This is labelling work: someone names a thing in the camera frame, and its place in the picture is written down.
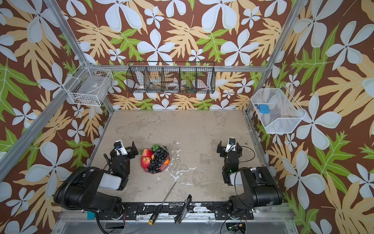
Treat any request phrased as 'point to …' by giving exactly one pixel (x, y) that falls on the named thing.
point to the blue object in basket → (263, 108)
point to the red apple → (145, 162)
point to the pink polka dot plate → (164, 166)
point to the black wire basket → (171, 77)
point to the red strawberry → (147, 152)
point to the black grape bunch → (155, 165)
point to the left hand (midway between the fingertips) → (125, 142)
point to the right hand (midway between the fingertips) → (228, 141)
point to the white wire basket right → (285, 112)
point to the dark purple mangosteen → (155, 147)
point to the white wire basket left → (88, 86)
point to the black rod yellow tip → (158, 209)
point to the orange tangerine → (167, 162)
